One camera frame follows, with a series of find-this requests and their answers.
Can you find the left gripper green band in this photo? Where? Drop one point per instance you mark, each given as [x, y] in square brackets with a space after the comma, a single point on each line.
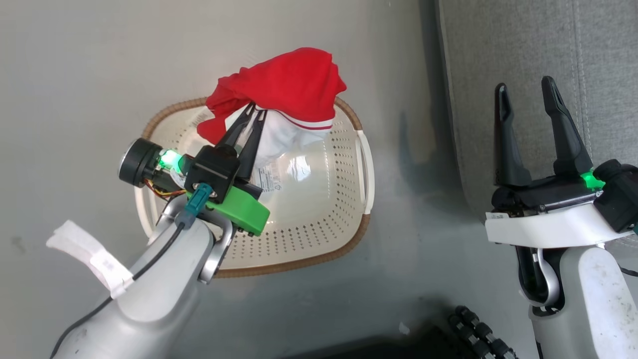
[241, 209]

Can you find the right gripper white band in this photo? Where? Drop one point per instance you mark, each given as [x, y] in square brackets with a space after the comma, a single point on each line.
[548, 224]

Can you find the red and white shirt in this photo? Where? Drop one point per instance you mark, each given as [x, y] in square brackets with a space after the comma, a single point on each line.
[289, 80]

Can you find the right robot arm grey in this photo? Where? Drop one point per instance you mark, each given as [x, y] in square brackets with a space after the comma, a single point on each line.
[593, 299]

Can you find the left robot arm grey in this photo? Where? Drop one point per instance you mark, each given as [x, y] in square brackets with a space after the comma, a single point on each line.
[149, 299]

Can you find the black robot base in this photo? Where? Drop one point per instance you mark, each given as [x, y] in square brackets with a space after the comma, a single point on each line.
[389, 349]

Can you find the grey fabric sofa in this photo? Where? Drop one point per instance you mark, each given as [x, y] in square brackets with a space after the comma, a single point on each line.
[498, 40]

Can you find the white perforated laundry basket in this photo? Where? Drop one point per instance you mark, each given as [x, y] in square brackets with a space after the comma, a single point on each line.
[309, 219]

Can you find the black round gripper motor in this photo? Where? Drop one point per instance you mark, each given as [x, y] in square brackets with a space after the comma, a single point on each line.
[137, 162]

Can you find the white tape strip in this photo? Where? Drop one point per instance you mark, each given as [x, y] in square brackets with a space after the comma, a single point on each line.
[94, 254]

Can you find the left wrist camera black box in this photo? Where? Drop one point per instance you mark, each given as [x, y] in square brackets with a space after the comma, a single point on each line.
[212, 167]

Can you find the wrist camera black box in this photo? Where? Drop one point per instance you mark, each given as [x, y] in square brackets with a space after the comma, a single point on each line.
[212, 167]
[620, 194]

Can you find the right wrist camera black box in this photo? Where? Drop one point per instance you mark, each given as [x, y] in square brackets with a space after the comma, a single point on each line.
[620, 194]

